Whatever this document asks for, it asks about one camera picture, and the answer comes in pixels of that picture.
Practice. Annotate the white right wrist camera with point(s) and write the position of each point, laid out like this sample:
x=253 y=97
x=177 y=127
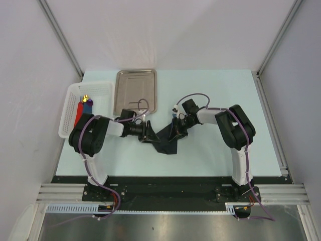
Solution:
x=179 y=114

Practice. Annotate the blue rolled napkin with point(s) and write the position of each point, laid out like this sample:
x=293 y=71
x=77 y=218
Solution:
x=87 y=108

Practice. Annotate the gold metal fork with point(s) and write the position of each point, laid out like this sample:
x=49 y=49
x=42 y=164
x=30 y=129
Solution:
x=85 y=98

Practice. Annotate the black paper napkin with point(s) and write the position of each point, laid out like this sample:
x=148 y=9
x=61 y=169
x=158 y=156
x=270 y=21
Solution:
x=165 y=146

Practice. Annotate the red rolled napkin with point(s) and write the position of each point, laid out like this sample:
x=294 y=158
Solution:
x=79 y=112

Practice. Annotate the aluminium frame rail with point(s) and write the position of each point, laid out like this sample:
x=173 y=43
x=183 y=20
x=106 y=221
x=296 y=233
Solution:
x=60 y=193

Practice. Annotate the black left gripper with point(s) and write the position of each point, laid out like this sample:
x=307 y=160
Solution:
x=143 y=136

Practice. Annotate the stainless steel tray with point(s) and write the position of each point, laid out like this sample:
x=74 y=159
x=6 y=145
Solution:
x=135 y=89

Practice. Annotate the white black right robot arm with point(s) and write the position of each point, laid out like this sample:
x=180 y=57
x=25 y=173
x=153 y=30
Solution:
x=235 y=127

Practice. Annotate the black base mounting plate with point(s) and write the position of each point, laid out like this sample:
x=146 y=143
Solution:
x=174 y=194

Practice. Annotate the white slotted cable duct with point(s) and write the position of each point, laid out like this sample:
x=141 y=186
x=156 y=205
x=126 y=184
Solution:
x=72 y=208

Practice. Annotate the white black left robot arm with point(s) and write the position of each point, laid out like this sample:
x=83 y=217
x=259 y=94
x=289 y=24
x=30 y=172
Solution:
x=88 y=136

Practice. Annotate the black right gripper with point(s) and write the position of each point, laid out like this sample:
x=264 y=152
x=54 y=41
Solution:
x=177 y=132

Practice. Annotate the white perforated plastic basket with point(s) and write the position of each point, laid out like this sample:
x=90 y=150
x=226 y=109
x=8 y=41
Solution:
x=102 y=94

